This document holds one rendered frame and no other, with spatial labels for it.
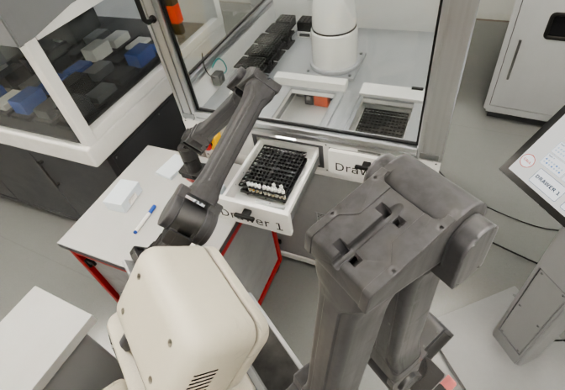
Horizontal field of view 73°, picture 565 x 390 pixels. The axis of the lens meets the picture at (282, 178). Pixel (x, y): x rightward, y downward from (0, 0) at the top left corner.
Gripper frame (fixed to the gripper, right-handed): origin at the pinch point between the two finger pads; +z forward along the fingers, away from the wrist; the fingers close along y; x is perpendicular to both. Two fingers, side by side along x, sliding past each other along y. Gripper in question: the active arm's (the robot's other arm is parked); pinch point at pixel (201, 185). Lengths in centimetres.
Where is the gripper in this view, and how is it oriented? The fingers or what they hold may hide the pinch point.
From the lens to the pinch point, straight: 148.1
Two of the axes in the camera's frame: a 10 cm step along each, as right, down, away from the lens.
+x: -3.6, 7.0, -6.2
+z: 1.2, 6.9, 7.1
